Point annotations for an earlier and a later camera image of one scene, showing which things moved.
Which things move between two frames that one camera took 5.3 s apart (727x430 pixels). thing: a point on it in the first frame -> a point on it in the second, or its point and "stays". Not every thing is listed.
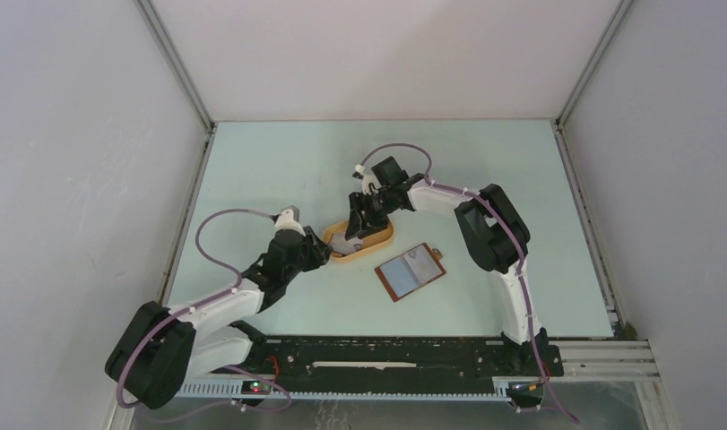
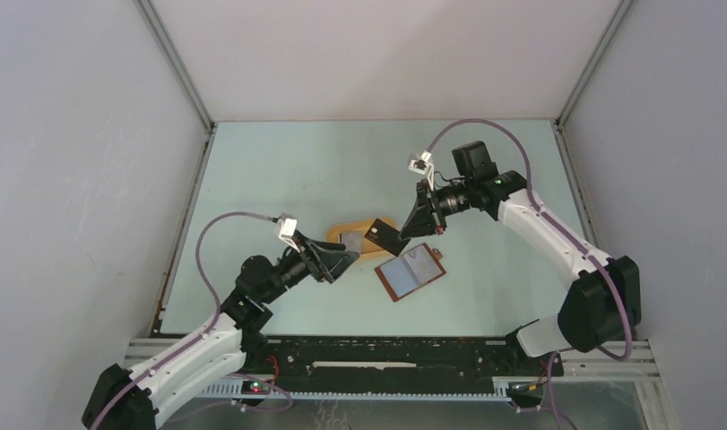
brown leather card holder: (411, 270) stays
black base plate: (398, 362) stays
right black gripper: (359, 202) -> (423, 219)
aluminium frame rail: (627, 358) stays
